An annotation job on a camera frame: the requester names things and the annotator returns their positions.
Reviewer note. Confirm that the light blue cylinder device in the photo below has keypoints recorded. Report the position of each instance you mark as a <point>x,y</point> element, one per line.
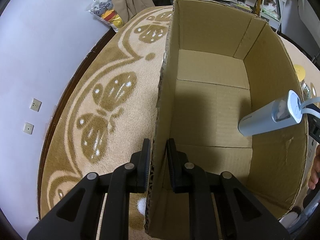
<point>280,113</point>

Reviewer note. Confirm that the yellow oval banana gadget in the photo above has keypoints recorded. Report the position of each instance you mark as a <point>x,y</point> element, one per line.
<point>300,71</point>

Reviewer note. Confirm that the lower wall socket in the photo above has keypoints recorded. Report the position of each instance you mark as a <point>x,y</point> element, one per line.
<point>28,128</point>

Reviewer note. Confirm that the bag of plush toys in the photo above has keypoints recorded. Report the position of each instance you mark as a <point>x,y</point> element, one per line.
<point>104,10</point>

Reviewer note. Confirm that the upper wall socket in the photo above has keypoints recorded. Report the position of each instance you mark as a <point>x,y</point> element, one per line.
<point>35,105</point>

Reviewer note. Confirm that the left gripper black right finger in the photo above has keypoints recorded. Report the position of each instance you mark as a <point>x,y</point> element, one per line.
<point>220,207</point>

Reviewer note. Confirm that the person's right hand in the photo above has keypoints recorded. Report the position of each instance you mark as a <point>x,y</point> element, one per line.
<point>314,175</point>

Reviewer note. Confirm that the wall socket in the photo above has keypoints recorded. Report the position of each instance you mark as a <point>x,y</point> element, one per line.
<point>28,128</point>
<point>35,105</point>

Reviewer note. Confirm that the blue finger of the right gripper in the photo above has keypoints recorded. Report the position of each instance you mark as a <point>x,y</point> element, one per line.
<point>313,124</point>

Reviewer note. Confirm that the brown cardboard box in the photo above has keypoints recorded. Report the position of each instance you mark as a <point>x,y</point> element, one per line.
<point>221,64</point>

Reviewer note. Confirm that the white rolling cart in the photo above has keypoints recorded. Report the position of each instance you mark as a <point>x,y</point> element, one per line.
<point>272,12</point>

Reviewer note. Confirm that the beige patterned blanket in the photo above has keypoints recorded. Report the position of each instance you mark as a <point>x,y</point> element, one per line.
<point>112,109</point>

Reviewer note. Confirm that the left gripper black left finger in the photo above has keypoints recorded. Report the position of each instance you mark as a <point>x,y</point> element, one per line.
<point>98,206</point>

